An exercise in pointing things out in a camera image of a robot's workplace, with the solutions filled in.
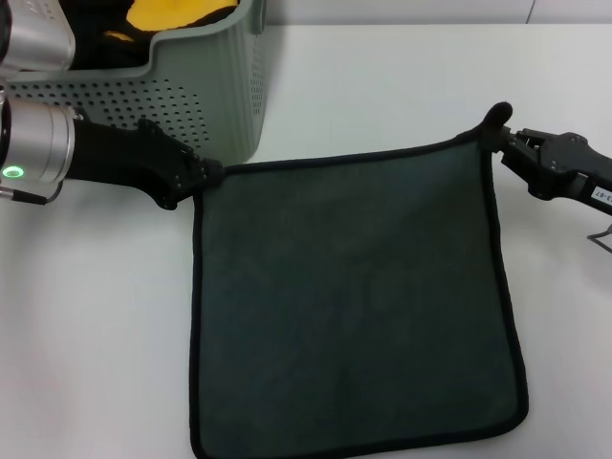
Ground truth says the grey-green perforated storage box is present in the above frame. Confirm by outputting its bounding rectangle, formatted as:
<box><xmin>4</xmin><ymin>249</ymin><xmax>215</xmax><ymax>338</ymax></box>
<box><xmin>9</xmin><ymin>0</ymin><xmax>269</xmax><ymax>166</ymax></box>

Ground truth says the green yellow towel black trim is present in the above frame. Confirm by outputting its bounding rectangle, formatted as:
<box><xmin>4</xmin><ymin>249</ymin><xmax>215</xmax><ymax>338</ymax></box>
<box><xmin>188</xmin><ymin>101</ymin><xmax>532</xmax><ymax>448</ymax></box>

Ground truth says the black folded towel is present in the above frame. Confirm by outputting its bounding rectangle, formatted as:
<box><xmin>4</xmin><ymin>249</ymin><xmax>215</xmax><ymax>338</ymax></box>
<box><xmin>71</xmin><ymin>0</ymin><xmax>154</xmax><ymax>68</ymax></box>

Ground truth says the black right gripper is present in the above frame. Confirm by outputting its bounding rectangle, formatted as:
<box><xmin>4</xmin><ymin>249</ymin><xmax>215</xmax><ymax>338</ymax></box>
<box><xmin>500</xmin><ymin>126</ymin><xmax>612</xmax><ymax>216</ymax></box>

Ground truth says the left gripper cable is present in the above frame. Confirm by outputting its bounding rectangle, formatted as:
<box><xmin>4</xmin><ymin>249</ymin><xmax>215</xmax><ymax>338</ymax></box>
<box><xmin>0</xmin><ymin>187</ymin><xmax>49</xmax><ymax>207</ymax></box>

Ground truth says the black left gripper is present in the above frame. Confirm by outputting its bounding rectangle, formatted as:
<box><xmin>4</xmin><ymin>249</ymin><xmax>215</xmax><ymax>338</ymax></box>
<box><xmin>66</xmin><ymin>117</ymin><xmax>225</xmax><ymax>210</ymax></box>

